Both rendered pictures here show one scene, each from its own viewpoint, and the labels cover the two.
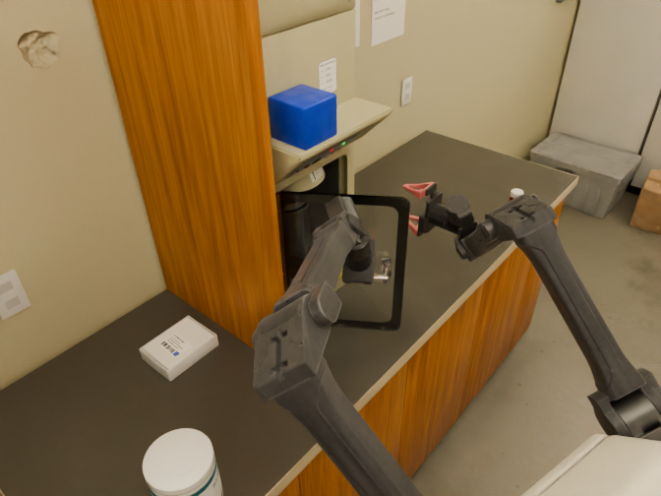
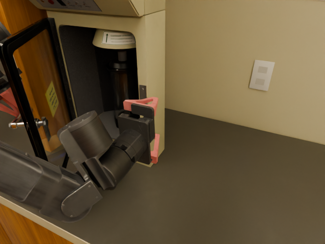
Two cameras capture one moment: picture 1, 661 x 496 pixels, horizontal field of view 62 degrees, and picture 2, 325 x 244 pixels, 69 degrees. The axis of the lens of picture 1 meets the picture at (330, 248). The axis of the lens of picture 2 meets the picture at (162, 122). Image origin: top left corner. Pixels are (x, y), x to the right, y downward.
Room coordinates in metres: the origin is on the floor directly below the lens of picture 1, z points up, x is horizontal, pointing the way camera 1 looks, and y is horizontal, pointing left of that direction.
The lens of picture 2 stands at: (1.17, -0.65, 1.49)
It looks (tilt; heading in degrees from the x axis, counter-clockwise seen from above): 32 degrees down; 74
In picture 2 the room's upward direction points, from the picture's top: straight up
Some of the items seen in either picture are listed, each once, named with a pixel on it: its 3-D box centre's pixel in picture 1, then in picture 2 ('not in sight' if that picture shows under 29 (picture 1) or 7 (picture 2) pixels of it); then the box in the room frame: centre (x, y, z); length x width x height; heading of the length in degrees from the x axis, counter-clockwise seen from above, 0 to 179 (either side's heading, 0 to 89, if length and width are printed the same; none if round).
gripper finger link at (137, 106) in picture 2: (418, 195); (145, 113); (1.25, -0.24, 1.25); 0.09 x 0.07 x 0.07; 49
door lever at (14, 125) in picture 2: (370, 273); (27, 117); (0.99, -0.09, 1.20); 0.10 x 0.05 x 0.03; 82
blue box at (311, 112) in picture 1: (303, 116); not in sight; (1.07, 0.05, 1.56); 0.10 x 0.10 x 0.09; 49
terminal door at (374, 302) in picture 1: (340, 266); (49, 105); (1.03, -0.02, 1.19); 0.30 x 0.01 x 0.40; 82
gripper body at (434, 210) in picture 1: (440, 216); (128, 146); (1.20, -0.29, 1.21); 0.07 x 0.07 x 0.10; 49
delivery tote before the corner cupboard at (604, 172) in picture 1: (579, 174); not in sight; (3.25, -1.70, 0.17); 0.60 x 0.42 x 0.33; 47
